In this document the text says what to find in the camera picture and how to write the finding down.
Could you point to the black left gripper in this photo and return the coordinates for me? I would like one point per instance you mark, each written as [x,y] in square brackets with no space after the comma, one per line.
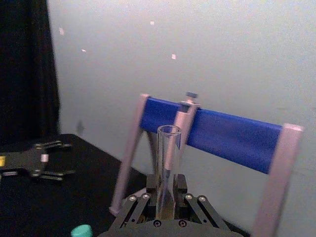
[23,163]

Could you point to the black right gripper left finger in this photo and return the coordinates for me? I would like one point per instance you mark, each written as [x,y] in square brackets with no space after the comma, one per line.
[151,187]

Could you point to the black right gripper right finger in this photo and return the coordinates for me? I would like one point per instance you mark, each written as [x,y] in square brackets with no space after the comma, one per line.
[179,187]

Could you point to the clear glass test tube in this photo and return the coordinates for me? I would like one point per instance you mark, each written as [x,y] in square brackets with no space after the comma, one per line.
[165,158]

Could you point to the black table cloth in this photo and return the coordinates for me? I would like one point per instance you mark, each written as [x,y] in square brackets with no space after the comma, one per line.
[74,197]

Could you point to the blue and grey tube rack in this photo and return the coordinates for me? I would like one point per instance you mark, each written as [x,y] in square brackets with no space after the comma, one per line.
[229,138]

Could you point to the teal plastic cap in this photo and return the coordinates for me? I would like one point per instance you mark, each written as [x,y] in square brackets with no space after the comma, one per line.
[81,231]

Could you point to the small dark blue knob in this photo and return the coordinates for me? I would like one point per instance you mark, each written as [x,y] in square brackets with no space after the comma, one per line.
[192,95]

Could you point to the black curtain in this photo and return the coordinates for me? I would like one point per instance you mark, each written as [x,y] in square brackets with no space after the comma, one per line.
[24,69]

